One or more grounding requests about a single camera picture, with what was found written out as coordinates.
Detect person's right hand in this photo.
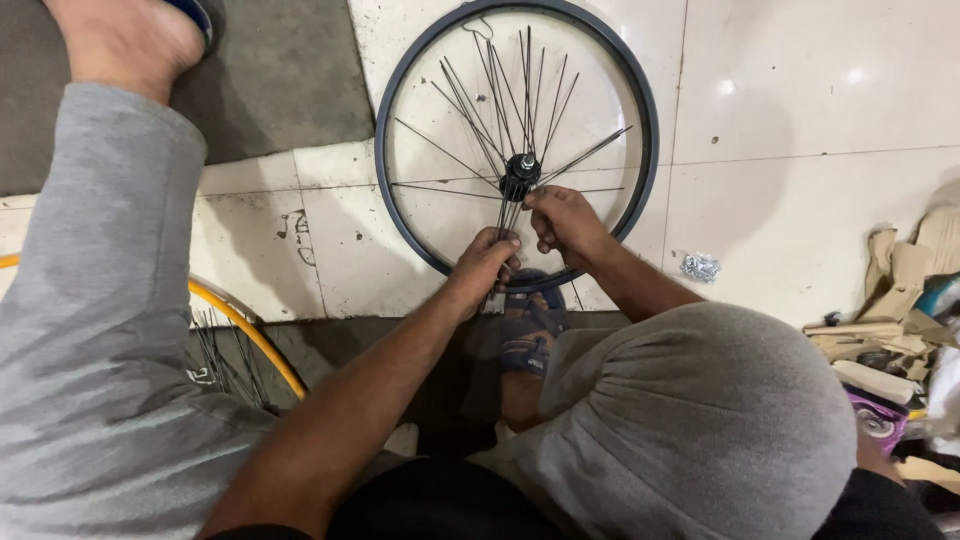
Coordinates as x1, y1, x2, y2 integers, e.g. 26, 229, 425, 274
522, 185, 618, 273

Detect person's left hand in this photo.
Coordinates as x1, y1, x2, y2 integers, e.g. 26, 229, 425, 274
444, 227, 524, 318

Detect set of black wheel spokes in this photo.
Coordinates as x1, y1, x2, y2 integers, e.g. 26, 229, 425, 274
390, 26, 635, 303

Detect black wheel hub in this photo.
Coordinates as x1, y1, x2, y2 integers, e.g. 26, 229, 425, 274
498, 152, 543, 204

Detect blue sandal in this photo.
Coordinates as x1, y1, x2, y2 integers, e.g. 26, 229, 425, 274
163, 0, 216, 55
498, 267, 569, 378

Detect person's right foot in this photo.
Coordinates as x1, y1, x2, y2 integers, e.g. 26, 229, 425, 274
498, 270, 569, 435

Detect person's foot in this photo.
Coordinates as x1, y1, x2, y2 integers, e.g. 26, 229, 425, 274
498, 270, 569, 435
42, 0, 207, 107

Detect clear bag of silver nipples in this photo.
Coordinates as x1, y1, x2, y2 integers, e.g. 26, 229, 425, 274
679, 252, 722, 285

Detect black bicycle wheel rim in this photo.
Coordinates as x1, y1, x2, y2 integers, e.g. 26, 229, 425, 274
373, 0, 661, 295

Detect person's right leg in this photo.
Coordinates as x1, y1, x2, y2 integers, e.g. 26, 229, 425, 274
465, 300, 861, 540

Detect person's leg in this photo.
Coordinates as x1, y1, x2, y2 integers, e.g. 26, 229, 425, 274
465, 300, 861, 540
0, 81, 410, 540

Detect person's black shirt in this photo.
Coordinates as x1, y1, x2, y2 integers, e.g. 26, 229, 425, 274
208, 456, 948, 540

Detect yellow bicycle wheel rim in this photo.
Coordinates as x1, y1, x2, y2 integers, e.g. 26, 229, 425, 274
0, 252, 309, 402

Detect spokes of yellow wheel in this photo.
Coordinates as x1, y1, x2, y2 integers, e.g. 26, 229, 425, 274
186, 306, 273, 411

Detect heap of cardboard and scraps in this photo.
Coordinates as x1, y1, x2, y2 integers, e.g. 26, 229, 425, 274
801, 180, 960, 530

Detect person's left leg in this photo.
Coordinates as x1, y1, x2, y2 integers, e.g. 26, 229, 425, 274
0, 81, 410, 540

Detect person's left foot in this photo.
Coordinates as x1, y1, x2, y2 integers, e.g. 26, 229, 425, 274
42, 0, 207, 107

